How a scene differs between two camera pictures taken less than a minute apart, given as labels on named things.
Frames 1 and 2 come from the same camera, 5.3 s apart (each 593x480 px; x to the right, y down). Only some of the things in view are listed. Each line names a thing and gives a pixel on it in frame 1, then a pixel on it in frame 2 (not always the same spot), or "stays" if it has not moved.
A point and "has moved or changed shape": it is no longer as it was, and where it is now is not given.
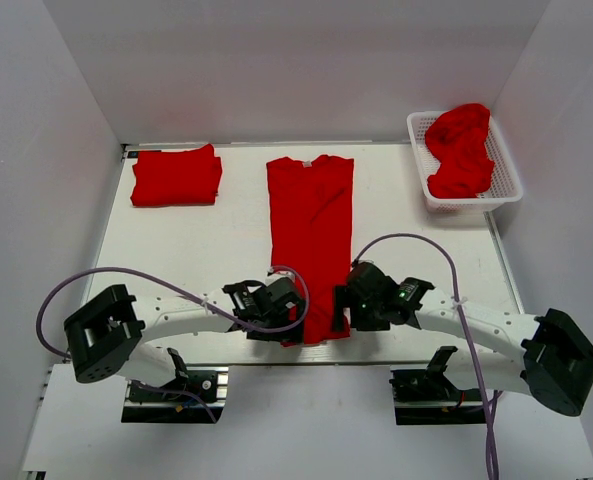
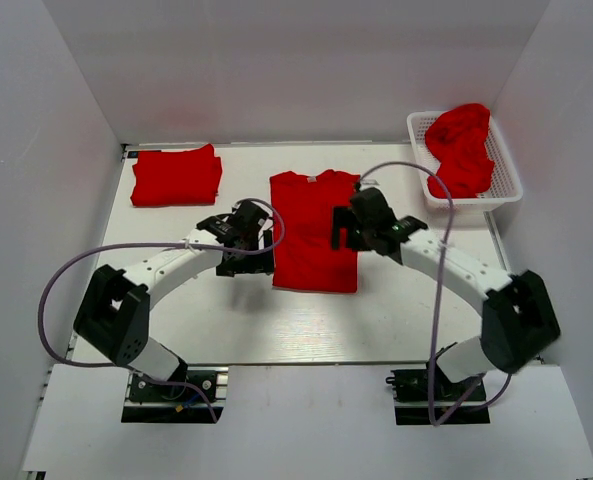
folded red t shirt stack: (176, 178) stays
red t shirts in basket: (457, 138) stays
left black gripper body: (275, 321) → (253, 243)
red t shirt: (311, 232) has moved or changed shape
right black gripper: (343, 299) → (344, 217)
